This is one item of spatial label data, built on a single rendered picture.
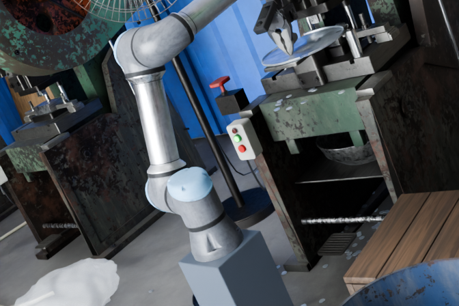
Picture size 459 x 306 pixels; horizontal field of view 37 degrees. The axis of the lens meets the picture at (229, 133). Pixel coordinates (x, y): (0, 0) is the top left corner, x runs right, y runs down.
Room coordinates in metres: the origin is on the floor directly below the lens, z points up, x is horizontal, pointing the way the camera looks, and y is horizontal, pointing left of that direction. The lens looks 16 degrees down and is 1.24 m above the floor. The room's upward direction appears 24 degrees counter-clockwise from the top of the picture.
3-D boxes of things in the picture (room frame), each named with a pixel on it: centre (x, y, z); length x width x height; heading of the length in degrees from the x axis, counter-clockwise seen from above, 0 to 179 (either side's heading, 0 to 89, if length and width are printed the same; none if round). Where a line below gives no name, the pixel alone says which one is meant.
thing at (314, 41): (2.21, -0.34, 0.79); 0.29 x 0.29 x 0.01
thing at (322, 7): (2.32, -0.44, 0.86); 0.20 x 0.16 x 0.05; 45
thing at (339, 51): (2.32, -0.44, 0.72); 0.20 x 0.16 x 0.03; 45
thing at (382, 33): (2.20, -0.56, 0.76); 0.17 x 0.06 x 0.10; 45
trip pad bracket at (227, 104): (2.37, -0.06, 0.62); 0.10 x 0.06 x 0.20; 45
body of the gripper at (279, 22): (2.18, -0.30, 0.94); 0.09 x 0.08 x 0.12; 135
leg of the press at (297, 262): (2.61, -0.35, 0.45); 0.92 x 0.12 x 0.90; 135
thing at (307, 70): (2.19, -0.32, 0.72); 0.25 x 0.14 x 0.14; 135
